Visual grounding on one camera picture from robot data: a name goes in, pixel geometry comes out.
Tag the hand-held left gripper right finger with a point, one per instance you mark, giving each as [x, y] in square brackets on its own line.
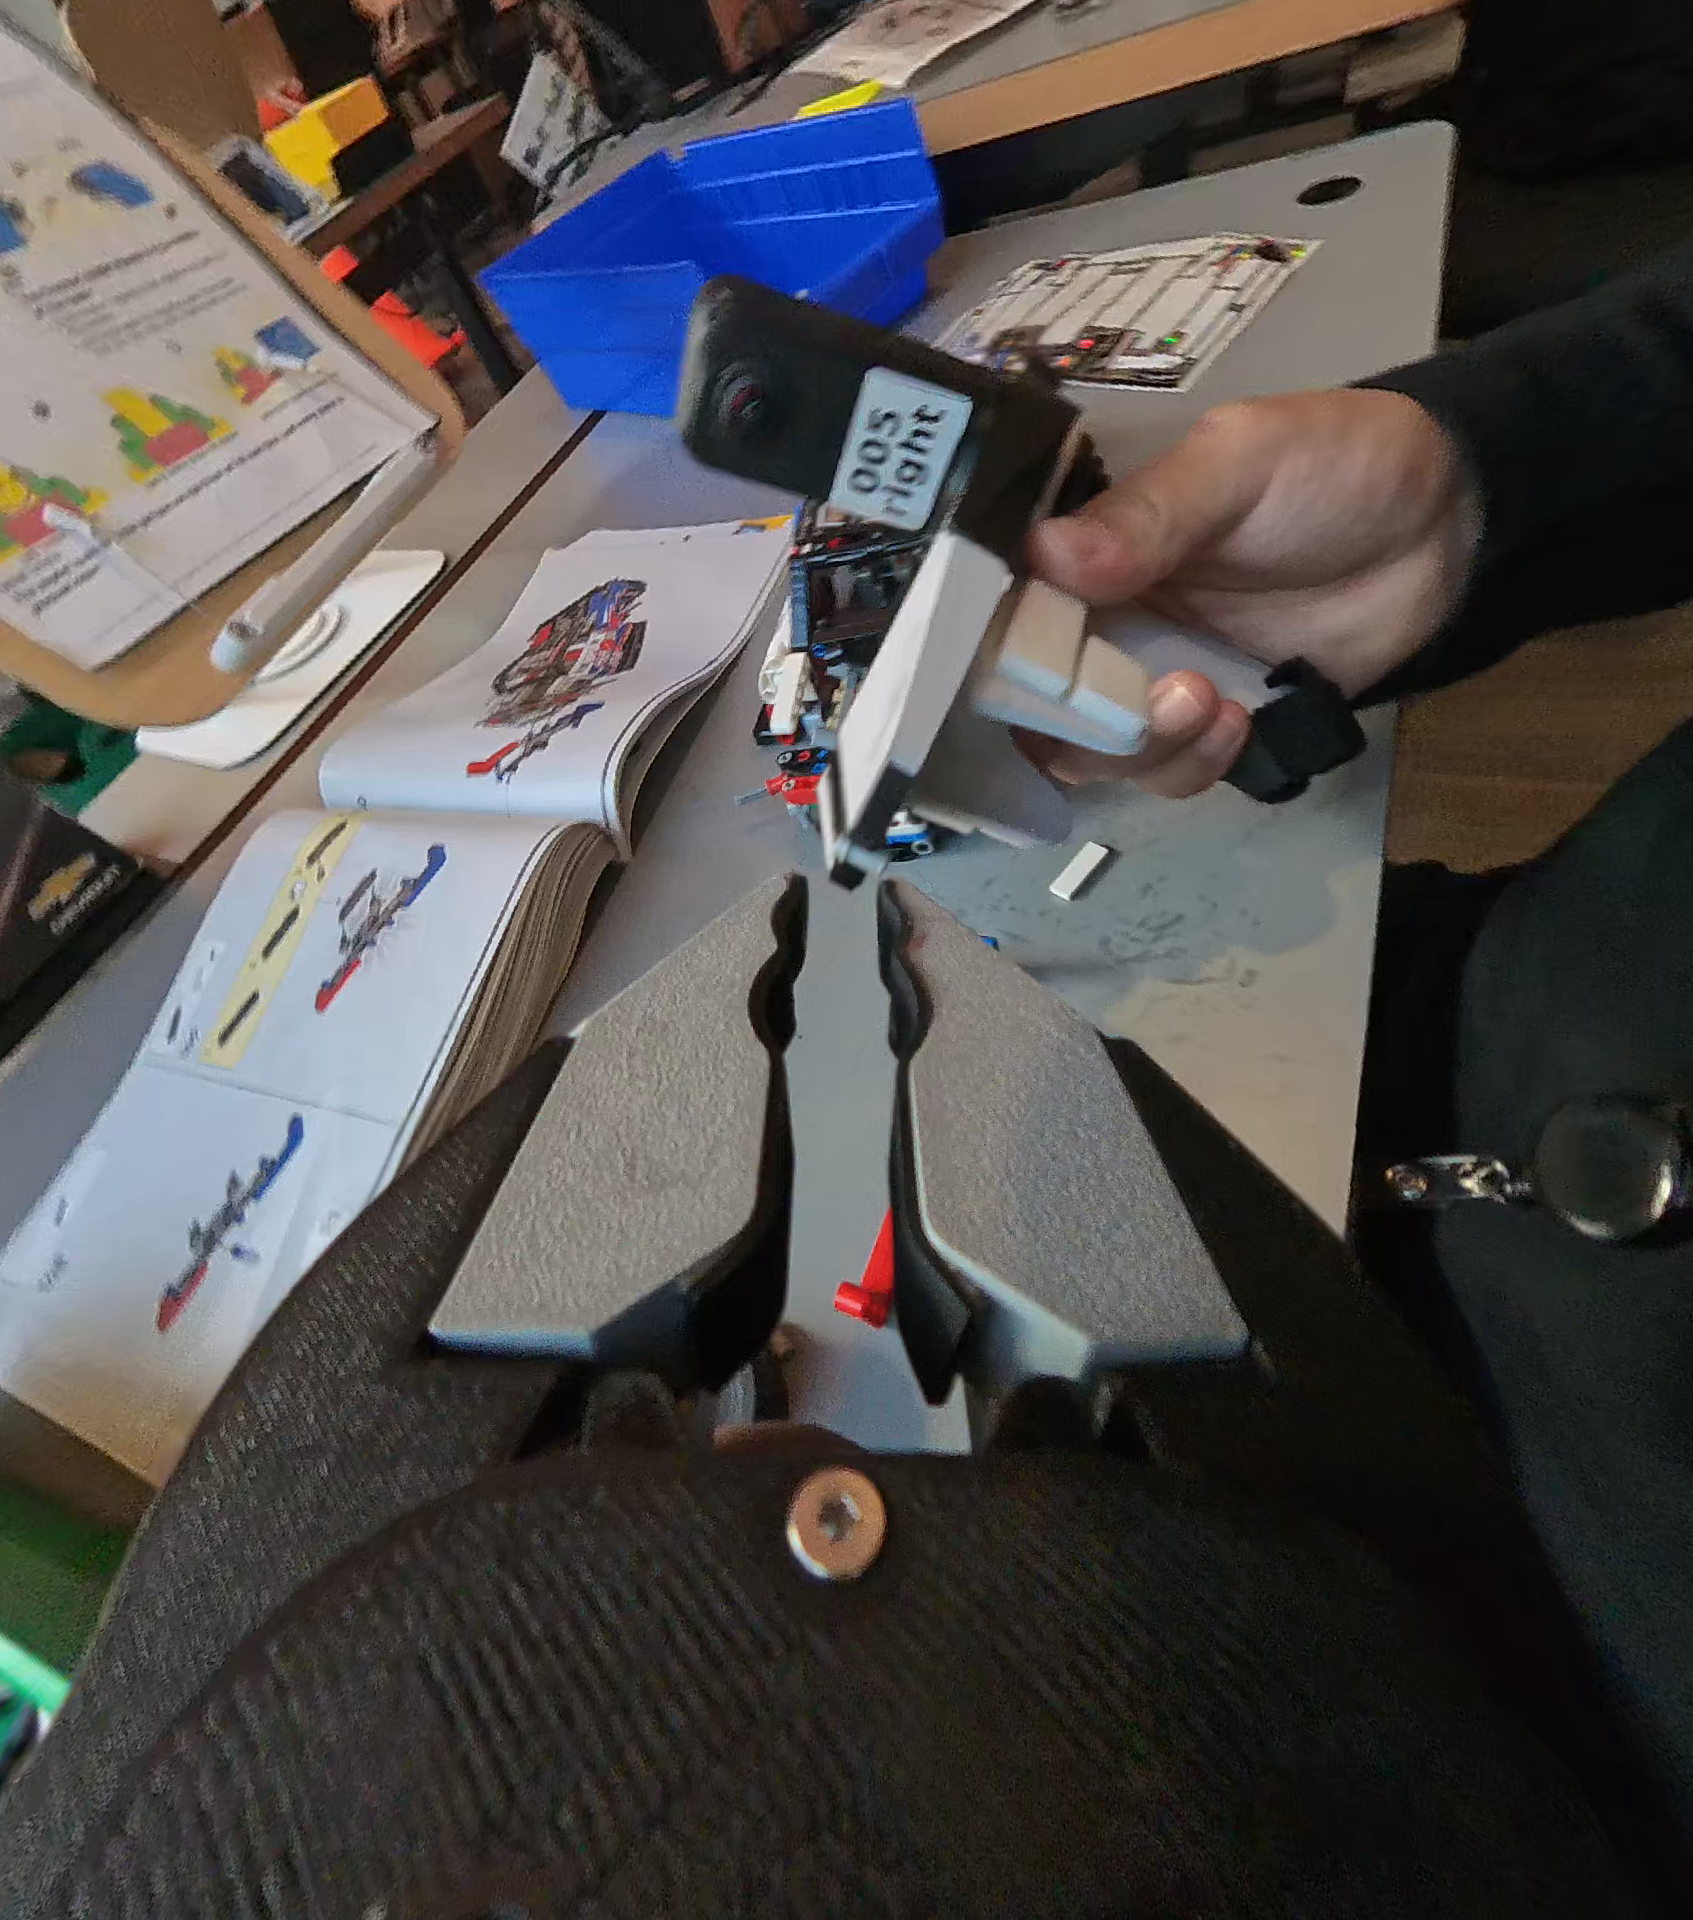
[1057, 1185]

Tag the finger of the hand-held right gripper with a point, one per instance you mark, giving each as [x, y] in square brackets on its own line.
[1003, 794]
[922, 661]

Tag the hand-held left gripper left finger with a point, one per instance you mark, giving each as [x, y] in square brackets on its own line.
[622, 1185]

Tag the partly built toy car model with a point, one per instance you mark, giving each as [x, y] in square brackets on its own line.
[848, 585]

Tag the small black red blue assembly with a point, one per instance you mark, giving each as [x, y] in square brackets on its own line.
[861, 1301]

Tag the person's right forearm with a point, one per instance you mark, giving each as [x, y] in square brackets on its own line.
[1625, 434]

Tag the white stand arm and base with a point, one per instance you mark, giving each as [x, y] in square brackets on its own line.
[277, 704]

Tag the person's right hand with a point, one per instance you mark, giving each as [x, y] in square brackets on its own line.
[1282, 524]

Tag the small white flat brick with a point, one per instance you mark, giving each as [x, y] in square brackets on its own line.
[1081, 873]

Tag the blue plastic storage bin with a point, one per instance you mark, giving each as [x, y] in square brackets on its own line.
[591, 314]

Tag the colourful sticker sheet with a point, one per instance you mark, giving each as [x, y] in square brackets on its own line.
[1131, 309]

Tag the thick open instruction booklet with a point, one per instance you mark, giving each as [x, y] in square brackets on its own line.
[338, 975]

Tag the orange plastic part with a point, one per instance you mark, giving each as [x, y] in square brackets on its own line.
[411, 323]

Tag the yellow storage bin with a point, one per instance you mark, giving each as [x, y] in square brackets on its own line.
[321, 135]

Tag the printed instruction sheet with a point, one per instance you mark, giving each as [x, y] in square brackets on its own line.
[111, 375]

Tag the plain wooden stand board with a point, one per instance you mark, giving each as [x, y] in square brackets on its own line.
[171, 61]

